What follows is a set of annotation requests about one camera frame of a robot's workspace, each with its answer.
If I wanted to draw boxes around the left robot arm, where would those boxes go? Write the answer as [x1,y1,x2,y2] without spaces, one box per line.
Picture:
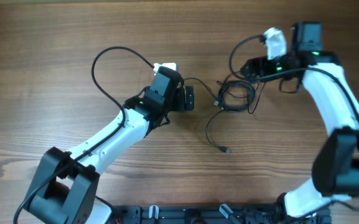
[18,63,194,223]

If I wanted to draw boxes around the left camera black cable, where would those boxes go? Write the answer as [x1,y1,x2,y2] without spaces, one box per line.
[13,46,156,224]

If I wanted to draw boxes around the thick black USB cable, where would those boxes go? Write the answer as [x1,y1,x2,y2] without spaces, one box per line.
[216,70,267,114]

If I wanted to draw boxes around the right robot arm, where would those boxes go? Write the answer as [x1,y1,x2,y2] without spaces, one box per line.
[240,22,359,220]

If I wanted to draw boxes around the camera black cable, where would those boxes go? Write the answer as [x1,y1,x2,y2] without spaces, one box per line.
[13,46,156,224]
[228,34,359,218]

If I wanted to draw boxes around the right camera black cable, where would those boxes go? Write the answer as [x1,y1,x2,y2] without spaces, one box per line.
[228,34,359,218]

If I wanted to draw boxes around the thin black USB cable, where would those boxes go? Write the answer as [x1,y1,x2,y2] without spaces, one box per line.
[205,108,231,154]

